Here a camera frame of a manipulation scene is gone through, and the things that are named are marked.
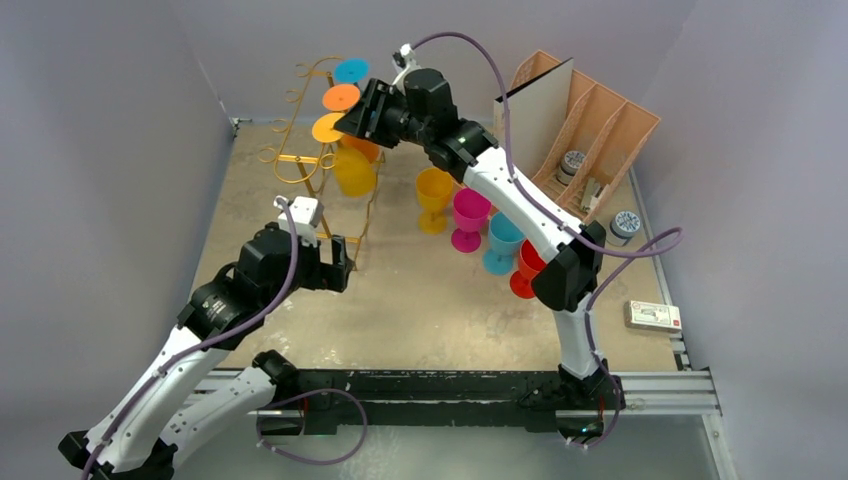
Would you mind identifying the orange wine glass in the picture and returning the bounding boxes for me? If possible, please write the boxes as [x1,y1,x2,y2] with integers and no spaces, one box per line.
[322,84,380,164]

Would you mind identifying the yellow wine glass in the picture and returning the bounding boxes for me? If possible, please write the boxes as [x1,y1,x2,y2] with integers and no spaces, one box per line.
[415,167,454,235]
[311,112,380,197]

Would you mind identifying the pink wine glass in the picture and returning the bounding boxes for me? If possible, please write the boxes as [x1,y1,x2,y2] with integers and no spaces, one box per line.
[451,188,492,254]

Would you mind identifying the blue wine glass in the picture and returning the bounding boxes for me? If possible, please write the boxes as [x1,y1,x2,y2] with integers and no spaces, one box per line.
[483,212,525,276]
[332,58,370,84]

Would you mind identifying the red wine glass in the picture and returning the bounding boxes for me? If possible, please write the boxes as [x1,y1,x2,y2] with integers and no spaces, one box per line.
[509,240,547,299]

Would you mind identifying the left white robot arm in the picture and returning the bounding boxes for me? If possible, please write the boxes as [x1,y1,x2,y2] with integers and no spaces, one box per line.
[59,196,354,479]

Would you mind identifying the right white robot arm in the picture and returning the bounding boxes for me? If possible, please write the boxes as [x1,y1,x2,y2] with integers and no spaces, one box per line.
[334,68,606,407]

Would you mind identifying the white binder folder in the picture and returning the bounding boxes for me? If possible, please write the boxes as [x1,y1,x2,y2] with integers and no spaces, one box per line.
[493,51,574,178]

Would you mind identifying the patterned tin in organizer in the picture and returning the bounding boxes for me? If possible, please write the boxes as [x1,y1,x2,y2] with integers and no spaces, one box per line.
[556,150,586,185]

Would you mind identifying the stapler in organizer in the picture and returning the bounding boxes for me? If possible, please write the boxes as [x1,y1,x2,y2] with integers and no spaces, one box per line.
[580,177,605,214]

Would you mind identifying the peach plastic file organizer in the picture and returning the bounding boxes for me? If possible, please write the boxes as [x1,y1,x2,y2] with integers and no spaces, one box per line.
[503,67,660,222]

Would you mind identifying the grey tape roll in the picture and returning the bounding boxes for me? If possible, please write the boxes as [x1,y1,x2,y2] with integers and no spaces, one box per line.
[607,210,642,247]

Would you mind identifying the small white red box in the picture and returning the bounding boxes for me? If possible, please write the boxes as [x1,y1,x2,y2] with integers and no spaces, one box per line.
[624,300,683,333]

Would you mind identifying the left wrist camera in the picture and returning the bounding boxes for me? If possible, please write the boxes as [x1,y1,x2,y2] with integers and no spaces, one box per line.
[273,195,323,247]

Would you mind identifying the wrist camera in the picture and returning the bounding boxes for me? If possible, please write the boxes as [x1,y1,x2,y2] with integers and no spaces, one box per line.
[391,43,421,90]
[273,195,323,247]

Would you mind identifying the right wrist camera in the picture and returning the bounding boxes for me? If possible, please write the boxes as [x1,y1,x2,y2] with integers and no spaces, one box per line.
[391,43,421,90]

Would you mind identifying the gold wire glass rack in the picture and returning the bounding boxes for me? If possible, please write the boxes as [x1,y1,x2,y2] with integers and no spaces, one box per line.
[257,56,386,259]

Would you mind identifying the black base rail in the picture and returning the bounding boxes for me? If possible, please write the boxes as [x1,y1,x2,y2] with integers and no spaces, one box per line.
[272,369,626,441]

